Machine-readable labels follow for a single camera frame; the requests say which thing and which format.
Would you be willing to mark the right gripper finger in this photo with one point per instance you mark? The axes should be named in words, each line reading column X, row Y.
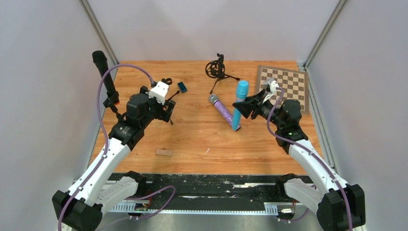
column 258, row 97
column 246, row 108

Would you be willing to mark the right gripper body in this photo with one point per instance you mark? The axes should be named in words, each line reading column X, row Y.
column 255, row 106

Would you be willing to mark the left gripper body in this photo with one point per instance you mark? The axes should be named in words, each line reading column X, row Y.
column 168, row 109

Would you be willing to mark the black tripod clip mic stand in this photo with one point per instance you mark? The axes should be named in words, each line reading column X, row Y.
column 169, row 82

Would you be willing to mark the black tripod shock-mount stand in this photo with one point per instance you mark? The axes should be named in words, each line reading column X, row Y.
column 216, row 69

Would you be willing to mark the black round-base mic stand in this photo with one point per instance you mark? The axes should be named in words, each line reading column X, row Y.
column 113, row 106

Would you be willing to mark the black microphone orange end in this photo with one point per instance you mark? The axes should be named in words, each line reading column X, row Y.
column 100, row 60

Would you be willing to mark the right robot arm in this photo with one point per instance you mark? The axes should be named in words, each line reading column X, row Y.
column 338, row 205

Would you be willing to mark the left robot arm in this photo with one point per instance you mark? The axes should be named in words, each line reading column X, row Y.
column 83, row 205

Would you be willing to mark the blue toy brick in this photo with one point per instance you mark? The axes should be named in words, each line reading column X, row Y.
column 182, row 87

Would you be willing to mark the wooden chessboard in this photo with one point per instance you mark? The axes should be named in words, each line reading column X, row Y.
column 295, row 84

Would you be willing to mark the purple glitter microphone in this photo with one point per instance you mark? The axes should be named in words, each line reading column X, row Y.
column 216, row 102

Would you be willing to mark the small wooden block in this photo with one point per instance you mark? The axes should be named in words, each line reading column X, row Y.
column 164, row 152

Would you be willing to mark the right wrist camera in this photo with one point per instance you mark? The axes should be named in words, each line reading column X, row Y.
column 271, row 88

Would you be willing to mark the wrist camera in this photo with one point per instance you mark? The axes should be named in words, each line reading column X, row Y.
column 159, row 92
column 271, row 88

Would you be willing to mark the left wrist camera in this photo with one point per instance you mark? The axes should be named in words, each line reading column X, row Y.
column 159, row 92

